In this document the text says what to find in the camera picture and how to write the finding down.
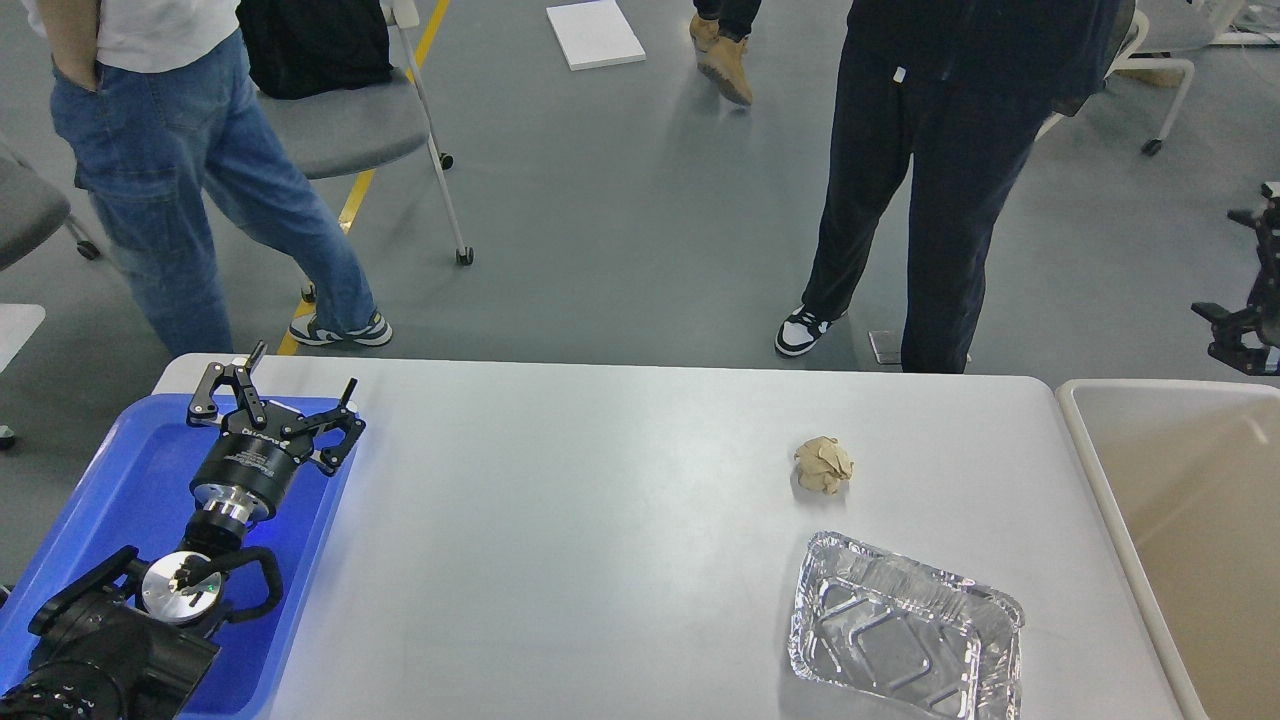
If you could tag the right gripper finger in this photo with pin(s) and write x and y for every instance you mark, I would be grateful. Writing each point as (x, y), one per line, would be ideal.
(1246, 340)
(1264, 223)

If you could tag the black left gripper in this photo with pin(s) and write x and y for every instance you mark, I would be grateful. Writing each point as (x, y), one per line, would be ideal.
(250, 457)

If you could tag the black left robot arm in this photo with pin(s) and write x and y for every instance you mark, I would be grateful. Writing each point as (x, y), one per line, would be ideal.
(173, 582)

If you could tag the blue plastic tray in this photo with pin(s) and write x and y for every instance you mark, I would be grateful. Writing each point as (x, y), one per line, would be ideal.
(136, 493)

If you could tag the beige plastic bin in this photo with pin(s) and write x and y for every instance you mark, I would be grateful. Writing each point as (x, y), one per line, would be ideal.
(1186, 474)

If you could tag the white table edge left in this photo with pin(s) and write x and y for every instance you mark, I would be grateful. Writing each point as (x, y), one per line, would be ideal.
(18, 323)

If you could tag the chair with dark jacket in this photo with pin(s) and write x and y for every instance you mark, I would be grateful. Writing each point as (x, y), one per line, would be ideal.
(1149, 35)

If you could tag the grey chair at left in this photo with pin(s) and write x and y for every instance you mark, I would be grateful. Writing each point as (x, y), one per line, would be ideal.
(32, 210)

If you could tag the person in blue jeans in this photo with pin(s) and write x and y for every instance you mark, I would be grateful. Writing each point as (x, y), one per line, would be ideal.
(156, 102)

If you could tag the black jacket on chair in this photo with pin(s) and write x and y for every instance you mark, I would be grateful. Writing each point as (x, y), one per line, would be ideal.
(304, 48)

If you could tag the person in dark clothes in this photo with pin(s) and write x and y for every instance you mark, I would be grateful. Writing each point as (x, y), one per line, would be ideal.
(949, 95)

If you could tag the small grey floor plate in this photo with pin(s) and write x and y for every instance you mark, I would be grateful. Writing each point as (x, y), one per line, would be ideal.
(886, 347)

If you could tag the crumpled brown paper ball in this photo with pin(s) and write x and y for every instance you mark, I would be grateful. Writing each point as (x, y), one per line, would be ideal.
(823, 465)

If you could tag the aluminium foil tray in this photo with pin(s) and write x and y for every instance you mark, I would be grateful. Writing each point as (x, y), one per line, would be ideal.
(879, 623)

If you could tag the person in black trousers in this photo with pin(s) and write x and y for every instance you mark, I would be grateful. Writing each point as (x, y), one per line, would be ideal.
(719, 32)

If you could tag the grey chair with white frame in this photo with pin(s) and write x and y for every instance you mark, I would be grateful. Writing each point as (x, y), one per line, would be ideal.
(344, 132)

